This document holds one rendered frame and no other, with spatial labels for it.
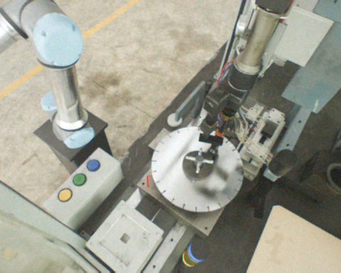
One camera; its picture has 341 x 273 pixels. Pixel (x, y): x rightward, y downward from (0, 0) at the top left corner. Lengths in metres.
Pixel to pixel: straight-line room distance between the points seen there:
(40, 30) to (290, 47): 0.60
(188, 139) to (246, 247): 0.47
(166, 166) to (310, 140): 0.77
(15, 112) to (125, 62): 1.08
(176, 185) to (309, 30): 0.58
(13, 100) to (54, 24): 1.93
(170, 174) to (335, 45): 0.59
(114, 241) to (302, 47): 0.76
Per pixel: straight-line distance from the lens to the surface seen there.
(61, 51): 0.74
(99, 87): 2.43
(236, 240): 1.08
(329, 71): 0.73
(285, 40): 0.69
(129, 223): 0.90
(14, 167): 2.21
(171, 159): 0.91
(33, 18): 0.76
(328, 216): 1.26
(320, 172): 1.09
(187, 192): 0.87
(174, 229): 1.03
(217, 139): 0.88
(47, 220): 0.67
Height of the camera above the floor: 1.77
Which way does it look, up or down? 58 degrees down
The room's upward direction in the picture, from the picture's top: 4 degrees clockwise
